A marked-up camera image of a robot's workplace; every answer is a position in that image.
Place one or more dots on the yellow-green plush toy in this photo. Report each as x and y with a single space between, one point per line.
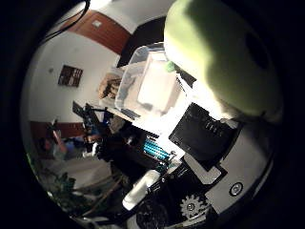
219 60

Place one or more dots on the clear plastic container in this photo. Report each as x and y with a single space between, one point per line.
149 86

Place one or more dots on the teal drawer rack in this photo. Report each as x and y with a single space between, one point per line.
155 150

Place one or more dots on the green potted plant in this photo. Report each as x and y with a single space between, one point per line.
65 191

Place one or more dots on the dark framed wall picture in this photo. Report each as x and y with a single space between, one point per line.
70 75

